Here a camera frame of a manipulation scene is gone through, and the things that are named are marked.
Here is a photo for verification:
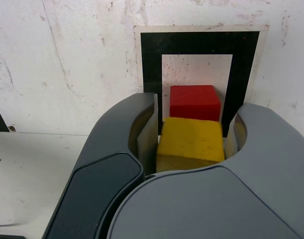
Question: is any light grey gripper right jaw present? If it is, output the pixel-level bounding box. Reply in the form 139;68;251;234
97;103;304;239

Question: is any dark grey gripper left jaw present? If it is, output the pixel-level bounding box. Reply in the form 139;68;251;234
43;92;159;239

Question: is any yellow cube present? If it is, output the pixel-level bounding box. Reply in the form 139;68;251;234
155;117;226;173

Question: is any red cube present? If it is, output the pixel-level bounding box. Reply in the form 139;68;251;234
169;84;222;122

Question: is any black tape square outline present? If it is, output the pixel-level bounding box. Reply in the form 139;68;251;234
140;31;260;138

